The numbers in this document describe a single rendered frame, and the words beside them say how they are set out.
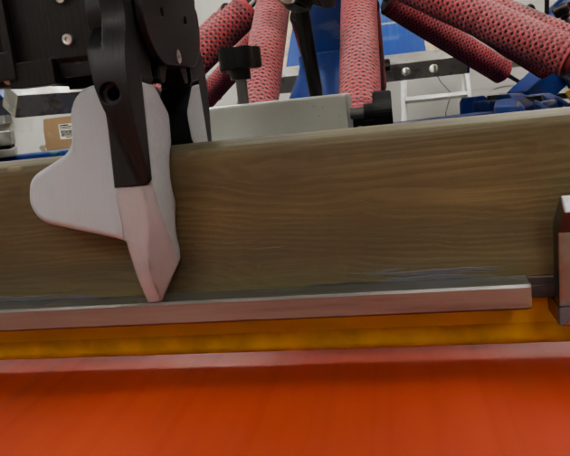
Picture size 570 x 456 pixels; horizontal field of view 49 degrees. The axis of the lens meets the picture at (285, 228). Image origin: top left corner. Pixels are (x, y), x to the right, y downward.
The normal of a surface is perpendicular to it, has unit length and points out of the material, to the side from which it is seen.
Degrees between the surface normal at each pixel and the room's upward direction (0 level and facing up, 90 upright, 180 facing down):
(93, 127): 82
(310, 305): 90
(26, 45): 90
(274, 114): 90
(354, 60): 38
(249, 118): 90
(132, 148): 101
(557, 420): 0
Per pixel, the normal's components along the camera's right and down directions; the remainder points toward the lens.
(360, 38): -0.03, -0.65
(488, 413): -0.11, -0.98
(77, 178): -0.18, 0.07
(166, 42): 0.98, -0.07
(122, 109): -0.14, 0.35
